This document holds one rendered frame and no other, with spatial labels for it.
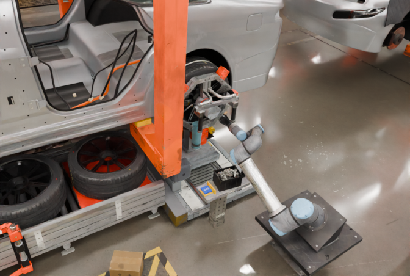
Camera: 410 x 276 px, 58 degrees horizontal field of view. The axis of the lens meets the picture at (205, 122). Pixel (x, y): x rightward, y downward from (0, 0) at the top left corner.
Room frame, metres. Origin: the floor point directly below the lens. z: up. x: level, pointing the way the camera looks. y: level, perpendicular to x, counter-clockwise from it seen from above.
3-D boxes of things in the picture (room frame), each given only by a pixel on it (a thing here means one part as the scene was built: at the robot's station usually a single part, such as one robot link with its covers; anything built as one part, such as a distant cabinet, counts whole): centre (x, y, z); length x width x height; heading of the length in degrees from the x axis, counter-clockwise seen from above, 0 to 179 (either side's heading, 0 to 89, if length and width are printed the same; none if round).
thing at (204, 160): (2.92, 0.13, 0.13); 0.50 x 0.36 x 0.10; 125
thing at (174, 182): (2.58, 0.27, 0.26); 0.42 x 0.18 x 0.35; 35
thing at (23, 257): (1.54, 1.22, 0.30); 0.09 x 0.05 x 0.50; 125
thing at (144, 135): (2.51, 0.46, 0.69); 0.52 x 0.17 x 0.35; 35
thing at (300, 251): (1.96, -0.89, 0.15); 0.60 x 0.60 x 0.30; 36
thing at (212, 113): (2.72, -0.01, 0.85); 0.21 x 0.14 x 0.14; 35
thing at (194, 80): (2.78, 0.03, 0.85); 0.54 x 0.07 x 0.54; 125
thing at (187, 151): (2.92, 0.13, 0.32); 0.40 x 0.30 x 0.28; 125
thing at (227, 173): (2.21, -0.22, 0.51); 0.20 x 0.14 x 0.13; 116
